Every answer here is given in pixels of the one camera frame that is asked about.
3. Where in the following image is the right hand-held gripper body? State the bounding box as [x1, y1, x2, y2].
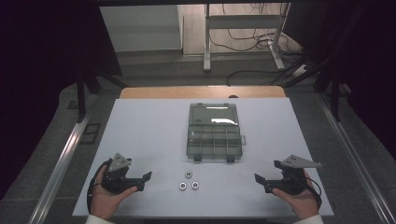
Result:
[273, 154, 322, 196]

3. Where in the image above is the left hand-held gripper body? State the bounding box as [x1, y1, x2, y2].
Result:
[101, 152, 138, 196]

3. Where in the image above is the transparent grey compartment box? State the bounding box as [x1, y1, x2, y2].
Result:
[186, 102, 248, 163]

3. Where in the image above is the person's left hand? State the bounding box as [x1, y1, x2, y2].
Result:
[90, 167, 139, 221]

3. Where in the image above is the person's right hand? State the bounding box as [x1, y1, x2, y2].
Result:
[272, 172, 320, 220]

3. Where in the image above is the black metal stand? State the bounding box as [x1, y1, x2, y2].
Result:
[313, 69, 351, 123]
[75, 70, 129, 123]

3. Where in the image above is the wooden table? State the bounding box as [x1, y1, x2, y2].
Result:
[119, 85, 287, 100]

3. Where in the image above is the white power strip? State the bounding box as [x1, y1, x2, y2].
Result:
[291, 63, 310, 78]

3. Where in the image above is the dark curtain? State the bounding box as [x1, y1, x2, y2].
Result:
[0, 0, 123, 202]
[281, 0, 396, 161]

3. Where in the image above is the white cabinet panel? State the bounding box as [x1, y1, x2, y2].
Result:
[99, 4, 185, 53]

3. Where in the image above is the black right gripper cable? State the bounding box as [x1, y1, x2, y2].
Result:
[305, 176, 323, 210]

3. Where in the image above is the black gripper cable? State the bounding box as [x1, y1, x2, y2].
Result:
[86, 159, 113, 216]
[305, 176, 323, 210]

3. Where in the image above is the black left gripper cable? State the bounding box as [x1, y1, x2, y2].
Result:
[86, 159, 113, 216]

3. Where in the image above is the black floor frame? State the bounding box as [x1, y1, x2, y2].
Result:
[78, 122, 102, 145]

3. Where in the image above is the aluminium rail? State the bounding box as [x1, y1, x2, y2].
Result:
[27, 92, 98, 224]
[317, 92, 396, 224]

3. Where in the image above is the black floor cable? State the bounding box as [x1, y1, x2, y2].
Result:
[226, 68, 283, 87]

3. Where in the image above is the white metal desk frame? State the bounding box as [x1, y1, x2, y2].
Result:
[203, 2, 291, 73]

